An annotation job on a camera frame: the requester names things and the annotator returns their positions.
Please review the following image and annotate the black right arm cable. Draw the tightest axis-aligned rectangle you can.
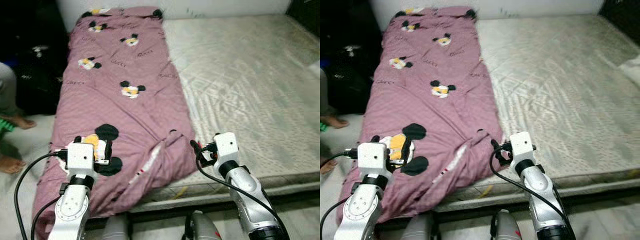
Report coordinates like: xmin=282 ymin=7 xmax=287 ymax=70
xmin=489 ymin=149 xmax=576 ymax=238
xmin=196 ymin=150 xmax=291 ymax=240

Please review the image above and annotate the mauve cartoon print blanket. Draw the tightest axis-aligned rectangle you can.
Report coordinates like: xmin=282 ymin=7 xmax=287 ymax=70
xmin=336 ymin=6 xmax=505 ymax=226
xmin=32 ymin=6 xmax=198 ymax=240

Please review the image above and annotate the black bag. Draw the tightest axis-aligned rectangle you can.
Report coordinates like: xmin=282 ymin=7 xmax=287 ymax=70
xmin=327 ymin=30 xmax=383 ymax=115
xmin=12 ymin=30 xmax=68 ymax=116

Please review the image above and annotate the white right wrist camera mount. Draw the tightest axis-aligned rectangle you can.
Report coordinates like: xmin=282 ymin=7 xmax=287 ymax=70
xmin=509 ymin=131 xmax=533 ymax=163
xmin=213 ymin=132 xmax=240 ymax=165

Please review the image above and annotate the silver robot right leg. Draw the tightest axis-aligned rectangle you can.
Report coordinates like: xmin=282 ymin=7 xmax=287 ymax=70
xmin=490 ymin=209 xmax=523 ymax=240
xmin=184 ymin=210 xmax=223 ymax=240

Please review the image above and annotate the dark tufted headboard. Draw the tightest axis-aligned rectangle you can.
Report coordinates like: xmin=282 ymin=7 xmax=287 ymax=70
xmin=286 ymin=0 xmax=321 ymax=37
xmin=598 ymin=0 xmax=640 ymax=33

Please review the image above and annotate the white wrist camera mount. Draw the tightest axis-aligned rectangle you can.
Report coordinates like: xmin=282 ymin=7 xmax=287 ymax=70
xmin=357 ymin=142 xmax=387 ymax=176
xmin=509 ymin=131 xmax=533 ymax=163
xmin=66 ymin=142 xmax=96 ymax=177
xmin=213 ymin=132 xmax=240 ymax=165

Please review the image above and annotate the person in grey trousers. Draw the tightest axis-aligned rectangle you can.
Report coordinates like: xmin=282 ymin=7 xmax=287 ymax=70
xmin=320 ymin=65 xmax=350 ymax=175
xmin=0 ymin=62 xmax=37 ymax=175

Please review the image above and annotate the white pillow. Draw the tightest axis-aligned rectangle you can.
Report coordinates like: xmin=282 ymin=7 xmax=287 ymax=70
xmin=617 ymin=54 xmax=640 ymax=88

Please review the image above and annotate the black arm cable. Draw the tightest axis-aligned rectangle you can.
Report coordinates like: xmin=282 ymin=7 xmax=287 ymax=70
xmin=196 ymin=150 xmax=291 ymax=240
xmin=320 ymin=149 xmax=360 ymax=240
xmin=14 ymin=150 xmax=68 ymax=240
xmin=489 ymin=149 xmax=576 ymax=238

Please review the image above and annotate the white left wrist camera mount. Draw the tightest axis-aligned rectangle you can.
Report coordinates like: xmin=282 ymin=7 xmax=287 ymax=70
xmin=66 ymin=142 xmax=96 ymax=177
xmin=357 ymin=142 xmax=387 ymax=176

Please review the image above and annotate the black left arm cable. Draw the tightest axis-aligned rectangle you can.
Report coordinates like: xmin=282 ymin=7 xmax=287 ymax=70
xmin=14 ymin=150 xmax=68 ymax=240
xmin=320 ymin=149 xmax=360 ymax=240

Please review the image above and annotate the white quilted mattress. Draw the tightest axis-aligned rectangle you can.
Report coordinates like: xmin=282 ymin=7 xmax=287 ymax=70
xmin=85 ymin=14 xmax=321 ymax=215
xmin=395 ymin=14 xmax=640 ymax=213

